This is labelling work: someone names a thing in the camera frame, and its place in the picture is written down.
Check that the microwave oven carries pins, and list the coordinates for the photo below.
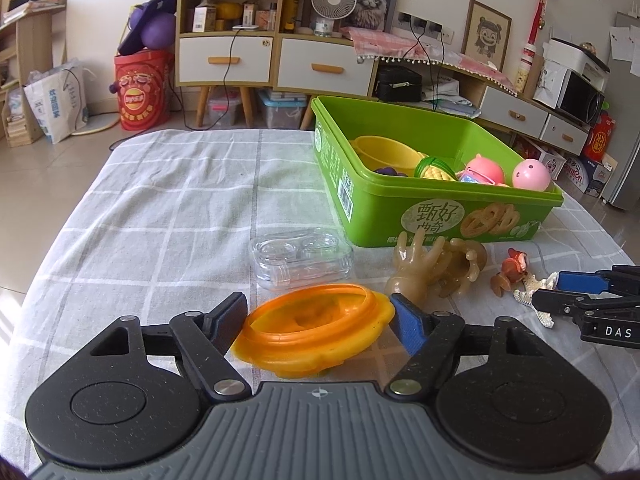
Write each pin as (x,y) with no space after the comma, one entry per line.
(575,92)

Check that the low white drawer cabinet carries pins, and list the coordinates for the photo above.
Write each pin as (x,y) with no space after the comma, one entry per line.
(510,107)

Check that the red cardboard box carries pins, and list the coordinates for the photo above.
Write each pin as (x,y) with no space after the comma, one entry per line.
(599,137)

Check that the pink checked cloth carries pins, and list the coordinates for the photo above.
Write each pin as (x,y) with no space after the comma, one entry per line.
(385,42)

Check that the pink ball capsule toy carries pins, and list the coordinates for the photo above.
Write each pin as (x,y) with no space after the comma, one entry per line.
(531,174)

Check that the clear storage box pink lid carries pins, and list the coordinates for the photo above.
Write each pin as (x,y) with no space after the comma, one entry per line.
(224,110)

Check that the green plastic box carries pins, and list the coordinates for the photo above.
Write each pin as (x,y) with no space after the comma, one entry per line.
(380,210)

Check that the white paper bag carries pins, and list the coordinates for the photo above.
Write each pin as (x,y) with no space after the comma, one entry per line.
(57,105)

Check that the grey plaid cloth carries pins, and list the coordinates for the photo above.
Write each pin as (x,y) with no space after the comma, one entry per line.
(165,210)

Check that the purple ball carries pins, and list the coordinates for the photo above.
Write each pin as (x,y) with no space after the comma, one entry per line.
(159,32)

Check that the yellow plastic bowl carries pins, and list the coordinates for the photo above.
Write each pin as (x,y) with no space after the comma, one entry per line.
(385,152)

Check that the framed cartoon picture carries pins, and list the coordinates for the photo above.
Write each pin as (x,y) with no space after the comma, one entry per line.
(486,35)

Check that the tan rubber hand toy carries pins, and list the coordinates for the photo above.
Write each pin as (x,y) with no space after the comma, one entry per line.
(412,270)
(462,267)

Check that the white spiky figurine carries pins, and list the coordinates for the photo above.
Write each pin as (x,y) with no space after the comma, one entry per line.
(537,300)

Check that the blue white printed box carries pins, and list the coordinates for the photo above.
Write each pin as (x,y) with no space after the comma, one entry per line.
(587,175)

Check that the white red printed box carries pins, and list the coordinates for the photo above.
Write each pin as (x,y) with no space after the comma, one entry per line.
(552,162)

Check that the white printer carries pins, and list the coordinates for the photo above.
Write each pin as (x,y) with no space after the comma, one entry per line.
(580,57)

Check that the wooden shelf desk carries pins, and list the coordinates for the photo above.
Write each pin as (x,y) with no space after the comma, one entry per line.
(27,50)

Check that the orange pumpkin-shaped bowl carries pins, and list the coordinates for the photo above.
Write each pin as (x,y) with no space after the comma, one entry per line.
(310,340)

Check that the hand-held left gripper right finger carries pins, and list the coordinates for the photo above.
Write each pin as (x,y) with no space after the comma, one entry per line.
(410,325)

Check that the small fox figurine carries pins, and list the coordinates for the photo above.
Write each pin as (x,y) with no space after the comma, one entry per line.
(510,270)

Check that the clear plastic case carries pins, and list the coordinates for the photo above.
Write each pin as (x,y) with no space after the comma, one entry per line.
(300,260)

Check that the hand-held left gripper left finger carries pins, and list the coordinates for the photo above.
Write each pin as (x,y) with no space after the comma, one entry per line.
(230,317)

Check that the white wall socket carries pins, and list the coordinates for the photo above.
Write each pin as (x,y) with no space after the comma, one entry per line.
(425,25)

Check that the grey refrigerator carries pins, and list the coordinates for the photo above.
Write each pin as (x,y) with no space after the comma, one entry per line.
(625,120)

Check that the small white fan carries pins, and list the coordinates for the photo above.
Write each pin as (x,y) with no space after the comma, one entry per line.
(333,0)

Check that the framed cat picture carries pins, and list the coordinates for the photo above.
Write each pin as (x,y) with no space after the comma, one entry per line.
(372,2)

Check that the white wooden drawer cabinet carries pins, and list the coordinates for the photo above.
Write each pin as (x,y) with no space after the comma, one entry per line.
(320,67)

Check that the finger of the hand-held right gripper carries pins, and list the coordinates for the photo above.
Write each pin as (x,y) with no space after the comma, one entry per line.
(555,302)
(580,281)

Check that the toy corn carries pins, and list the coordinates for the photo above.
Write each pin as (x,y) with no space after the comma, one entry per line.
(434,169)

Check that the pink pig toy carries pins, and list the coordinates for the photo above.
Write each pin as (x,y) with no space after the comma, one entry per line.
(482,166)

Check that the purple grape toy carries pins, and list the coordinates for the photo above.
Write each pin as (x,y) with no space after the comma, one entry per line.
(391,172)

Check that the red printed bucket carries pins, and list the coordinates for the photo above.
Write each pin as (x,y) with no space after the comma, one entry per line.
(142,90)

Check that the clear storage box blue lid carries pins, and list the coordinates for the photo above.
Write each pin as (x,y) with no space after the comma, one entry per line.
(281,110)

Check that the black case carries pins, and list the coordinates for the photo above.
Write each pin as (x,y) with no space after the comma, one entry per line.
(397,85)

